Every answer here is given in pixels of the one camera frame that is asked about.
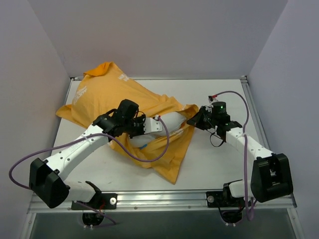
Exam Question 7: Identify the orange Mickey Mouse pillowcase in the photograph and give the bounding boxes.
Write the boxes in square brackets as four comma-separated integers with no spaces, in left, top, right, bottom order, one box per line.
[56,62,199,184]

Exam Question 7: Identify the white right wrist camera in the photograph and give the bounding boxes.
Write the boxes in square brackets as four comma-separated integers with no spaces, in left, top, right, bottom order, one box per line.
[208,95,218,104]

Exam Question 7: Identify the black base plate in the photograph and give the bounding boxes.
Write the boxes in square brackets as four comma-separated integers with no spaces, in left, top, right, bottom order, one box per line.
[206,191,224,208]
[80,193,118,210]

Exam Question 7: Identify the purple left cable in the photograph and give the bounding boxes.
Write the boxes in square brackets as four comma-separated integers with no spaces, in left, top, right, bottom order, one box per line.
[9,117,170,229]

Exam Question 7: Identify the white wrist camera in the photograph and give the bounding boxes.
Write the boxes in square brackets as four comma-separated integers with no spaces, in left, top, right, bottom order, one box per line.
[144,115,163,134]
[208,95,218,104]

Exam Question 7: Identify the aluminium front rail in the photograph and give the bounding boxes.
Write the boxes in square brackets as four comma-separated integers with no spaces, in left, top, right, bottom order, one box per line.
[27,190,297,213]

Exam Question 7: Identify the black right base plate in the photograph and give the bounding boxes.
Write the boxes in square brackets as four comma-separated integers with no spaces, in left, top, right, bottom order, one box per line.
[206,191,224,208]

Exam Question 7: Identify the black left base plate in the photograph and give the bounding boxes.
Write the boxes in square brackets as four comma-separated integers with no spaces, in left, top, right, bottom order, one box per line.
[80,193,118,210]

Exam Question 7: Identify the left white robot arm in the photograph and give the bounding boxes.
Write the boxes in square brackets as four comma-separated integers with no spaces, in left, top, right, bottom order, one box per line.
[29,99,151,209]

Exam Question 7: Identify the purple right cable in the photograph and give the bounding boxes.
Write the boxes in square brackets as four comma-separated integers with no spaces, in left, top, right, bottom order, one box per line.
[215,91,256,222]

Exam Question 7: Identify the aluminium right side rail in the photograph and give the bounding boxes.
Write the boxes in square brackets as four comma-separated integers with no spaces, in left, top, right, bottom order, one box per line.
[240,76,270,149]

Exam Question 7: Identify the white pillow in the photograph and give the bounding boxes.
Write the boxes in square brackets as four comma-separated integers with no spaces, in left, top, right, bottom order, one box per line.
[129,112,186,148]

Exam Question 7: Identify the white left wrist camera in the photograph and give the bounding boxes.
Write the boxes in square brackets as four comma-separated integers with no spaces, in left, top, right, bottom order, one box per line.
[144,115,163,134]

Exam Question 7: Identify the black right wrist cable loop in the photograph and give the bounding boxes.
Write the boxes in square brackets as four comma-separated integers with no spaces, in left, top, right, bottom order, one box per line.
[209,131,226,147]

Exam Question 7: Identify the purple cable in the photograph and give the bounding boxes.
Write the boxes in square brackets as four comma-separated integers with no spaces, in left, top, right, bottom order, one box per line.
[215,91,256,222]
[9,117,170,229]

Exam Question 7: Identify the aluminium rail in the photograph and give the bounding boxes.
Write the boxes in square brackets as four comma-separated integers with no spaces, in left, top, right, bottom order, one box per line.
[240,76,270,149]
[27,190,297,213]

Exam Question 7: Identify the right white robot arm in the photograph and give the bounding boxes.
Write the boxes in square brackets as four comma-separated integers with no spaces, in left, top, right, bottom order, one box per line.
[187,102,293,206]

